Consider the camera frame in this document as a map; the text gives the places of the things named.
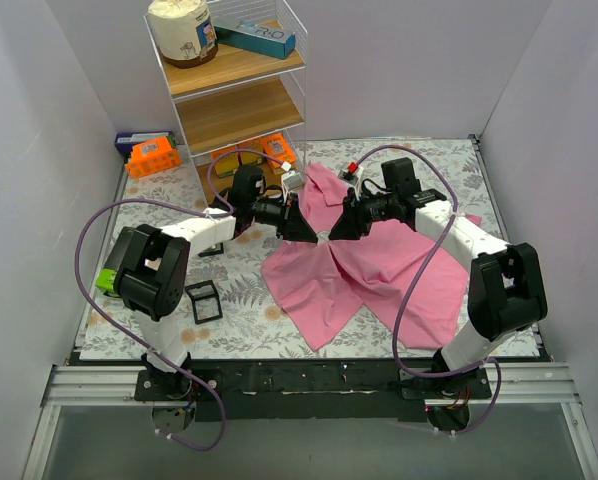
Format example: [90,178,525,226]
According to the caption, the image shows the pink t-shirt garment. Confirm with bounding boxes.
[260,162,483,352]

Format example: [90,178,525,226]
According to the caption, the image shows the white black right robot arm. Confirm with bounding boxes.
[329,157,548,398]

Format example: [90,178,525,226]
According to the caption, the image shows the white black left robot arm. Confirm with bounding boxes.
[113,165,318,400]

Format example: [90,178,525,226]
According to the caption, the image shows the yellow green packet left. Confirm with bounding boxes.
[211,146,240,178]

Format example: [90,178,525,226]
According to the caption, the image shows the yellow green packet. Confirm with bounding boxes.
[237,138,264,165]
[211,146,240,178]

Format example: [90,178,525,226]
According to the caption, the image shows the yellow green packet middle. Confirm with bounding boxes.
[237,138,264,165]

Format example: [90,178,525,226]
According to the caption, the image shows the black display case far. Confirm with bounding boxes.
[198,242,225,258]

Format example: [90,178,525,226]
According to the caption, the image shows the black display case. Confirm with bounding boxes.
[198,242,225,258]
[184,280,223,325]

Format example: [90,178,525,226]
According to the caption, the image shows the orange packet on shelf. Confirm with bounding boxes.
[261,133,296,166]

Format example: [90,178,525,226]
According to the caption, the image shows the orange box beside shelf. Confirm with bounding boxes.
[125,136,181,179]

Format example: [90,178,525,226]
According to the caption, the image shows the floral patterned table mat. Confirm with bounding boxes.
[78,138,543,361]

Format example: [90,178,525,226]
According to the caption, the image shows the black display case near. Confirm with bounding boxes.
[184,280,223,325]

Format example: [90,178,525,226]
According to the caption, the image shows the dark blue flat box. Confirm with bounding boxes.
[114,131,176,154]

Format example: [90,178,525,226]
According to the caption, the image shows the teal rectangular box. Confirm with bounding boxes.
[214,18,296,60]

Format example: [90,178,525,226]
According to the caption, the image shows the green small box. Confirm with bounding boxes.
[95,268,118,298]

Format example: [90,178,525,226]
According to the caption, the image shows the wrapped toilet paper roll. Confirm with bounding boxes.
[146,0,218,69]

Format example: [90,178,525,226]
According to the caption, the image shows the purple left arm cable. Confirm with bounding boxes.
[74,148,295,452]

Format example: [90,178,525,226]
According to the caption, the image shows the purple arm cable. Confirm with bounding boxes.
[353,144,503,435]
[74,148,295,452]

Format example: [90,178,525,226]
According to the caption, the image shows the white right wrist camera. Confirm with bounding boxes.
[338,162,364,196]

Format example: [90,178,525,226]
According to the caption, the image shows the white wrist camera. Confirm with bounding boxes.
[338,162,364,196]
[281,170,305,196]

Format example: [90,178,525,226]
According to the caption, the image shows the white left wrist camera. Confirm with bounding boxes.
[281,170,305,196]

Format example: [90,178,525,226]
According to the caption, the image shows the white wire wooden shelf rack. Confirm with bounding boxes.
[158,1,308,199]

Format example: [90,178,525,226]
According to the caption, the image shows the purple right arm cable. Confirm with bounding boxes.
[353,144,503,435]

